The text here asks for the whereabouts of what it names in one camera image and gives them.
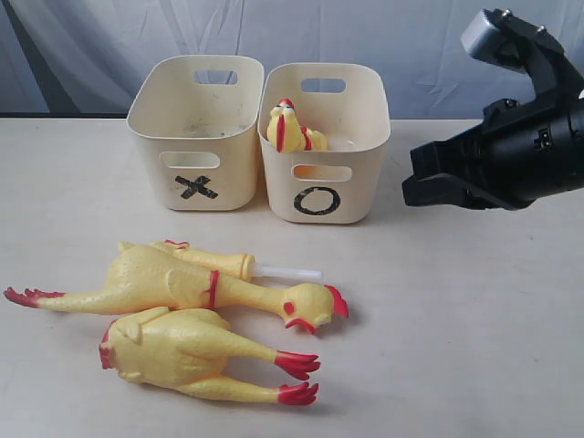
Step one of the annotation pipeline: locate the cream bin marked O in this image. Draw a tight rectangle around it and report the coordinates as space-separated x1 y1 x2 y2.
257 63 391 224

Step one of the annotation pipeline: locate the whole yellow rubber chicken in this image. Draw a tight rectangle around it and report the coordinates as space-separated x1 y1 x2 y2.
266 98 329 153

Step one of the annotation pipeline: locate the headless rubber chicken body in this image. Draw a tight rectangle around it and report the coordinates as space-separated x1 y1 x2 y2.
99 307 320 406

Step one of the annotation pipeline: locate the cream bin marked X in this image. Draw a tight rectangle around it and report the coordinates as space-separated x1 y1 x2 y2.
127 55 265 211

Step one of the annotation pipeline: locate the chicken head with white tube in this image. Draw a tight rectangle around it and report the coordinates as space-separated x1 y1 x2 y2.
150 239 324 282

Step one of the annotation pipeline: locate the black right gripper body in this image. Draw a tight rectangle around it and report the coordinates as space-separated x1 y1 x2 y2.
456 99 583 210

